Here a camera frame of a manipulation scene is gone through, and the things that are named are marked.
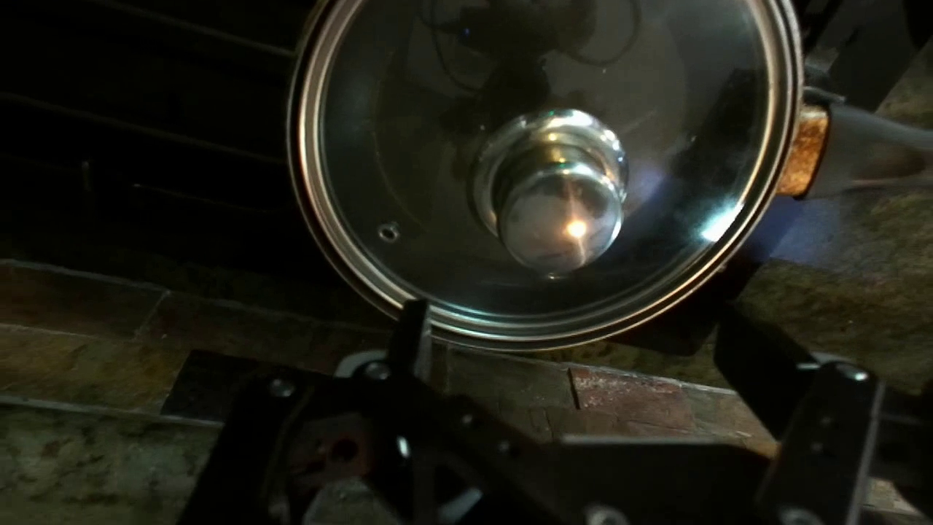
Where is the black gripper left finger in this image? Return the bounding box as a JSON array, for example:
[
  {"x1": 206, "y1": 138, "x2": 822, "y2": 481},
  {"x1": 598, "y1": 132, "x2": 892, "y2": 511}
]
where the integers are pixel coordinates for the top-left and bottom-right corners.
[{"x1": 337, "y1": 297, "x2": 590, "y2": 525}]

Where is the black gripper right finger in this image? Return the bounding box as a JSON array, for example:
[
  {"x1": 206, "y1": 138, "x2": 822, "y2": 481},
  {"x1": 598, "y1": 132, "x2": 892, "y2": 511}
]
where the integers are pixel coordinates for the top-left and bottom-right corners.
[{"x1": 714, "y1": 307, "x2": 888, "y2": 525}]

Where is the glass lid with metal knob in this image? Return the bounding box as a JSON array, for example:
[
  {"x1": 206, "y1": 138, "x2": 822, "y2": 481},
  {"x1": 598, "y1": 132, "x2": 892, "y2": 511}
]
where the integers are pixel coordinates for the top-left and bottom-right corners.
[{"x1": 286, "y1": 0, "x2": 808, "y2": 353}]

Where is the black gas stove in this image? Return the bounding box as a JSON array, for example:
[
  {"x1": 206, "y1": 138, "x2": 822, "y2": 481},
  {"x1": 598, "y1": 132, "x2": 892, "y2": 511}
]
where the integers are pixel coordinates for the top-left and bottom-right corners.
[{"x1": 0, "y1": 0, "x2": 933, "y2": 303}]

